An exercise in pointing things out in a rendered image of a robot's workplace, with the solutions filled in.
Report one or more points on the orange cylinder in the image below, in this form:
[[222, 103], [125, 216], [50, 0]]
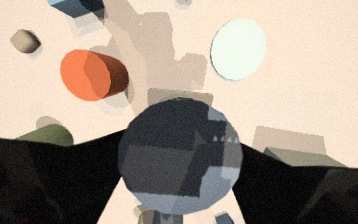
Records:
[[92, 76]]

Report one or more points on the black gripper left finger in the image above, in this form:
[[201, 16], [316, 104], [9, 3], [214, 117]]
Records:
[[77, 180]]

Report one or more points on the small tan pebble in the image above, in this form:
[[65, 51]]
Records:
[[24, 41]]

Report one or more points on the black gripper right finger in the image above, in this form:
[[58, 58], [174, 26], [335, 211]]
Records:
[[269, 191]]

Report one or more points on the tan cup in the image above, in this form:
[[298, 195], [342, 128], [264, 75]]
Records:
[[146, 217]]

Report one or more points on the small blue block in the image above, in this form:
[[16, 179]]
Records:
[[224, 219], [76, 8]]

